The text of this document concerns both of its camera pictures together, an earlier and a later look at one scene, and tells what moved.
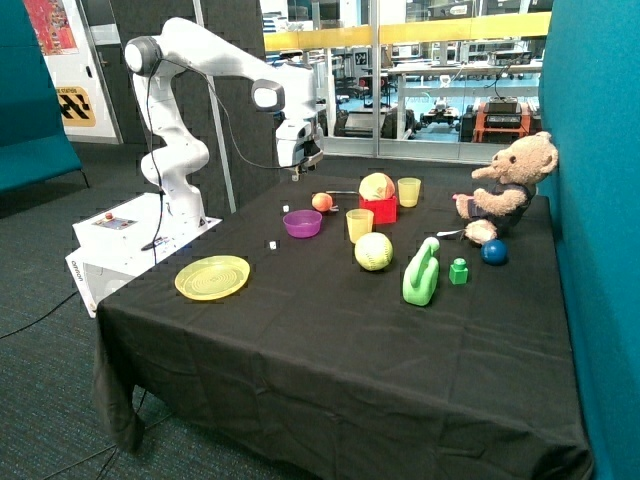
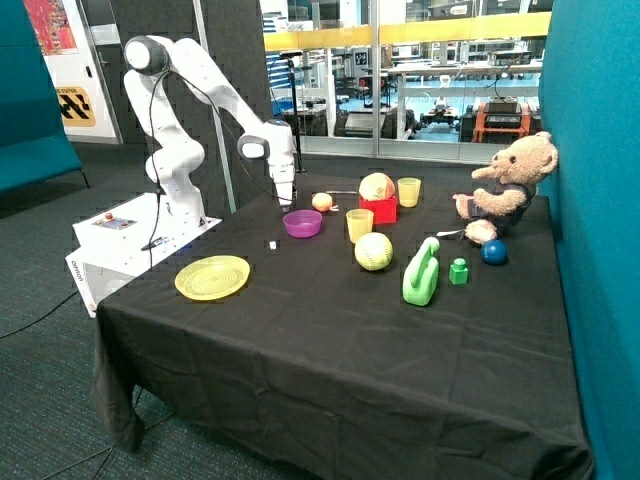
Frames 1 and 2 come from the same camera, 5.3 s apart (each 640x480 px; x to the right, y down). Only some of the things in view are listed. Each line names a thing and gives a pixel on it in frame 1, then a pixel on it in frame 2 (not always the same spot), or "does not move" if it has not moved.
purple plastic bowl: [302, 223] does not move
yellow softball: [373, 251] does not move
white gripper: [299, 142] → [283, 174]
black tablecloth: [341, 326] does not move
